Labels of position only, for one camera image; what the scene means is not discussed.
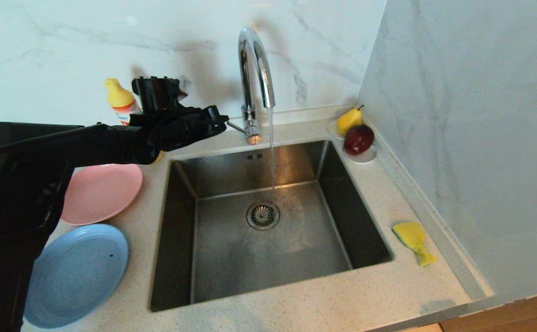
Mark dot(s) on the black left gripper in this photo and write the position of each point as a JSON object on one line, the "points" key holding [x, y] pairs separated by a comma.
{"points": [[171, 129]]}

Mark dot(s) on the chrome gooseneck faucet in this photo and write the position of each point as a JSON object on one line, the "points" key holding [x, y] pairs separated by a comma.
{"points": [[249, 115]]}

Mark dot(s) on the orange detergent bottle yellow cap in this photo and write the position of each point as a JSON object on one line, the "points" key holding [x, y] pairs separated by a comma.
{"points": [[120, 99]]}

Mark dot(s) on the yellow fish-shaped sponge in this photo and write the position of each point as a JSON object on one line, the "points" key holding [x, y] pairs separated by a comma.
{"points": [[411, 235]]}

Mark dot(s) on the stainless steel sink basin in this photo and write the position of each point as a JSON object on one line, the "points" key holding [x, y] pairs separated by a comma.
{"points": [[231, 258]]}

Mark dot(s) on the round metal drain strainer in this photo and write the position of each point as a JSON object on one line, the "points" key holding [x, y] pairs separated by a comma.
{"points": [[263, 216]]}

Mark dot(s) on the pink plastic plate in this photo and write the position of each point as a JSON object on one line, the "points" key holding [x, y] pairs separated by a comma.
{"points": [[104, 193]]}

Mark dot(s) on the yellow pear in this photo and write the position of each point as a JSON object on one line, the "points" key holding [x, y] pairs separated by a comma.
{"points": [[348, 121]]}

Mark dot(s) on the dark red apple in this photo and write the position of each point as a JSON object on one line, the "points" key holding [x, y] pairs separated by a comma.
{"points": [[358, 139]]}

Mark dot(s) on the small white dish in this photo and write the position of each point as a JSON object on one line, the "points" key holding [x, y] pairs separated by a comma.
{"points": [[365, 158]]}

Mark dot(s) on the blue plastic plate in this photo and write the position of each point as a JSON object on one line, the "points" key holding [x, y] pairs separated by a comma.
{"points": [[79, 276]]}

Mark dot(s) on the wooden cabinet panel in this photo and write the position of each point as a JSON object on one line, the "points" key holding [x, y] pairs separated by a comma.
{"points": [[517, 317]]}

